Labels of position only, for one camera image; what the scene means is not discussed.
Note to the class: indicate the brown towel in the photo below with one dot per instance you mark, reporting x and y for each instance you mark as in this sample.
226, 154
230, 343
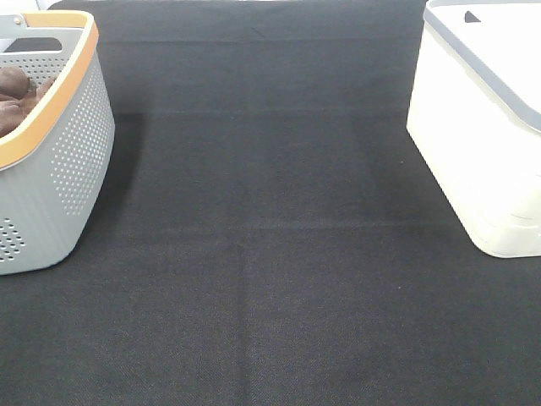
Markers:
18, 97

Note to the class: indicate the black table cloth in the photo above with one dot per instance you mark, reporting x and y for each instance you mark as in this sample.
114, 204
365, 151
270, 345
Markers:
267, 232

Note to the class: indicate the grey perforated laundry basket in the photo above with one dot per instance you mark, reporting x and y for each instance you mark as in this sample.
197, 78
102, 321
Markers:
53, 165

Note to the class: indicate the cream plastic storage bin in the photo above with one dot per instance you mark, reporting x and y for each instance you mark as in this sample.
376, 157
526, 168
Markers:
474, 115

